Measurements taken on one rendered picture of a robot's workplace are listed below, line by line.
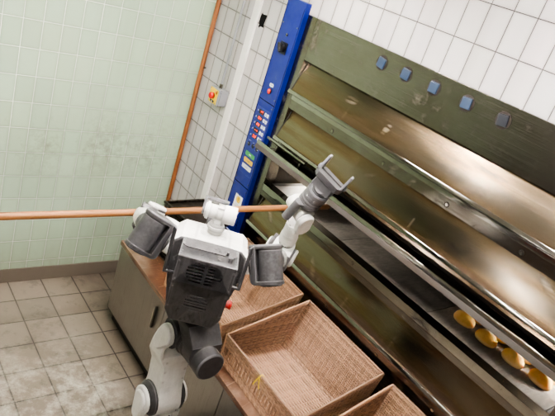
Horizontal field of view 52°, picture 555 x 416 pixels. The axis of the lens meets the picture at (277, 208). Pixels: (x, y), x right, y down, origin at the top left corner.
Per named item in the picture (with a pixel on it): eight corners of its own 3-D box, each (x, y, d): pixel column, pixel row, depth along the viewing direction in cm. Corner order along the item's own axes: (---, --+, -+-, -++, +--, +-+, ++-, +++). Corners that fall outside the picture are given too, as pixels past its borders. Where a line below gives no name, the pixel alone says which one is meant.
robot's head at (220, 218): (230, 234, 200) (237, 213, 197) (202, 227, 199) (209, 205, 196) (232, 226, 206) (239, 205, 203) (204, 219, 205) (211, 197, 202)
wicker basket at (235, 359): (293, 340, 300) (310, 297, 290) (365, 419, 263) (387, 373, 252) (215, 358, 269) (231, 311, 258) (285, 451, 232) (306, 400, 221)
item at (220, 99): (216, 101, 354) (220, 86, 350) (225, 107, 348) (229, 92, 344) (206, 100, 350) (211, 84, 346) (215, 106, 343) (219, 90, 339)
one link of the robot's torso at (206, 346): (221, 376, 211) (234, 339, 204) (191, 384, 203) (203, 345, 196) (187, 328, 230) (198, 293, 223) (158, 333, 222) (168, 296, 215)
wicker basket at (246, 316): (234, 275, 340) (248, 235, 329) (290, 336, 303) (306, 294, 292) (161, 284, 309) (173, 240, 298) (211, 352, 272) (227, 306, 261)
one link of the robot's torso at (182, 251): (233, 348, 199) (263, 263, 185) (136, 325, 194) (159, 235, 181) (237, 300, 226) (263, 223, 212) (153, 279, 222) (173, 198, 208)
